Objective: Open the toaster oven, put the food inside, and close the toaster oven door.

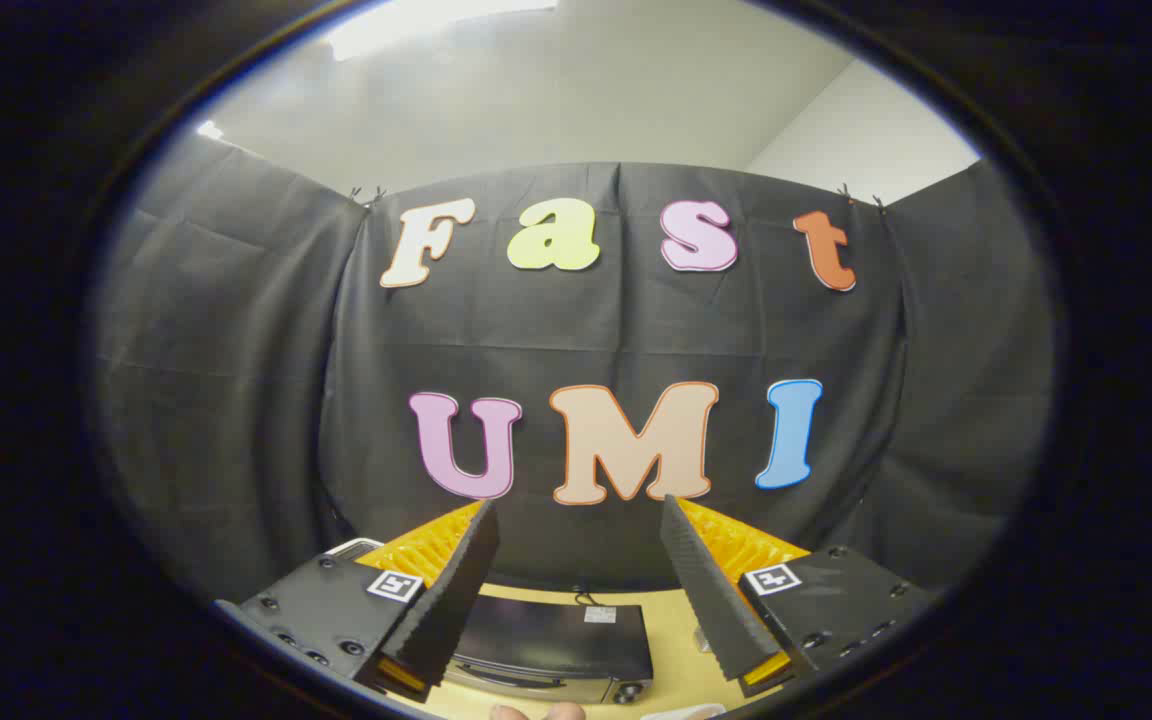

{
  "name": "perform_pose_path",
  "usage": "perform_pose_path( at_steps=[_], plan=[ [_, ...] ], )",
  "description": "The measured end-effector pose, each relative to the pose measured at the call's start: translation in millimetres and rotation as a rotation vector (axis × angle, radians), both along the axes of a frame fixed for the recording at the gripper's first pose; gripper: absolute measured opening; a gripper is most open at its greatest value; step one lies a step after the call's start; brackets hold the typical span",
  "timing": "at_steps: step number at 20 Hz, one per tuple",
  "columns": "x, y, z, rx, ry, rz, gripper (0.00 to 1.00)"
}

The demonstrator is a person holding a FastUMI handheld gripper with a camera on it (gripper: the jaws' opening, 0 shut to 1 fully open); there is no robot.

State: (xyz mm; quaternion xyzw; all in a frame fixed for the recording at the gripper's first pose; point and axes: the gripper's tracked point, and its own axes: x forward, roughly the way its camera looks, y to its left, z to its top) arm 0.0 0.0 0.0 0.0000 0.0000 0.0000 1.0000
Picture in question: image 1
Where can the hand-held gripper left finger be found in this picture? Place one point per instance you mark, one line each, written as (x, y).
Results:
(451, 600)

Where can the black toaster oven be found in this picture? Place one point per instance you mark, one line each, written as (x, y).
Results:
(556, 635)

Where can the black backdrop cloth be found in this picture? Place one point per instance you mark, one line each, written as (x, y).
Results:
(586, 330)

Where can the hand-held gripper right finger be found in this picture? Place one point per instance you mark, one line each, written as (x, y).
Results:
(711, 600)

